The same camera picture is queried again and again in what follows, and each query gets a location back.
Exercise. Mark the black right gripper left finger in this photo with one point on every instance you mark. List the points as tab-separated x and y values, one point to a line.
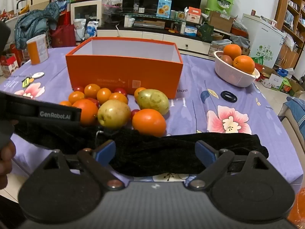
65	188

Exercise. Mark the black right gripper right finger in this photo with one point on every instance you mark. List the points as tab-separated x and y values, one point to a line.
244	188

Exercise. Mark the person's hand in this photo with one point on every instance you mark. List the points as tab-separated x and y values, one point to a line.
8	150

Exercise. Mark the large orange tomato left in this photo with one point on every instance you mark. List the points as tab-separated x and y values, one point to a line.
89	111

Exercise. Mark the large orange tomato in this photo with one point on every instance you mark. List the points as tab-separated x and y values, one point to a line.
89	111
149	122

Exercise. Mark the yellow potato-like fruit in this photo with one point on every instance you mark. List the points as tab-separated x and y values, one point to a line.
113	114

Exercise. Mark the purple floral tablecloth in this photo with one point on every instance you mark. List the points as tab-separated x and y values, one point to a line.
204	103

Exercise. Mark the black GenRobot device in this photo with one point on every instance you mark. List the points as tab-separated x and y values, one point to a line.
16	107

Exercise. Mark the small red cherry tomato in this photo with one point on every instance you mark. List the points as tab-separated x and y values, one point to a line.
121	91
78	89

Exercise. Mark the large orange tomato front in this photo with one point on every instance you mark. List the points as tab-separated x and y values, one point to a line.
149	122

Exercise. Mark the white plastic basket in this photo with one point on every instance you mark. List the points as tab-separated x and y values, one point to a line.
232	75

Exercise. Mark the white oval tag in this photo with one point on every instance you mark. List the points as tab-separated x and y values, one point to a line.
37	75

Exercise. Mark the green mango fruit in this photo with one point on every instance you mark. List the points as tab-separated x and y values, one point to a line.
153	99

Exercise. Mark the small orange tomato behind mango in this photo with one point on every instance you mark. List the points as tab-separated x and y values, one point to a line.
137	91

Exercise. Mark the orange in basket right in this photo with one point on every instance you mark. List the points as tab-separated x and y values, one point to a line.
244	63

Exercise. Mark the orange in basket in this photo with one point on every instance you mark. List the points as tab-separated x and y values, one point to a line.
244	63
232	50

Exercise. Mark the brown fruit in basket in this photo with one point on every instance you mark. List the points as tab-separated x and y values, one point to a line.
227	59

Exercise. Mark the orange cardboard box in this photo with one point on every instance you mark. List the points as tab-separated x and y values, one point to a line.
128	63

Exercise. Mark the orange in basket top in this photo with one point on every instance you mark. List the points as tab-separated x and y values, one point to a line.
232	50

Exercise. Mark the orange white canister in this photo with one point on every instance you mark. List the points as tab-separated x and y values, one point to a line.
37	49

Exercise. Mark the white freezer chest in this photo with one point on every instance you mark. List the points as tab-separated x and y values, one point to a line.
265	40

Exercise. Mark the cardboard box brown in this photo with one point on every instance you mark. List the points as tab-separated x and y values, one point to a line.
220	21

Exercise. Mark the teal jacket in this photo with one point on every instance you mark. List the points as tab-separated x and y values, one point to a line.
34	23

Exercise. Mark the wooden bookshelf right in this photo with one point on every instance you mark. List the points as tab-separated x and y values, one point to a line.
290	20

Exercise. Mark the red white carton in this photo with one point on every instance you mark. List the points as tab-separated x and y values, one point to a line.
193	15

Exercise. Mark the white microwave cabinet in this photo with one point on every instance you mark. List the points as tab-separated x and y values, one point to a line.
90	10

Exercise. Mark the blue snack packet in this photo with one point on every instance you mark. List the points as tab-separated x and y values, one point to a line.
164	8

